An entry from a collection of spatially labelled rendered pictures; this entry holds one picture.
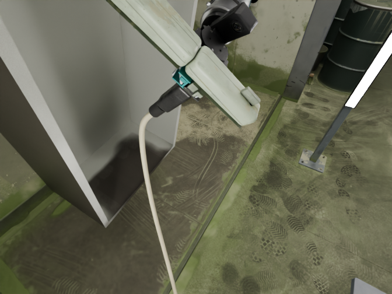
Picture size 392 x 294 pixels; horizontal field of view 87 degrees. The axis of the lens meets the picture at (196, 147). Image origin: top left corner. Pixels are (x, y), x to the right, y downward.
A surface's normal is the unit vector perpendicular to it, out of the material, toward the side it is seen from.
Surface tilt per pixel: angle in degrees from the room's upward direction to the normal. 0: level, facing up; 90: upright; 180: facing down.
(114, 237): 0
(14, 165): 57
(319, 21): 90
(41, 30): 102
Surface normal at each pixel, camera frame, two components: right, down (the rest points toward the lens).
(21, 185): 0.71, -0.04
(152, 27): -0.33, 0.80
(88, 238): 0.00, -0.67
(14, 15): 0.86, 0.48
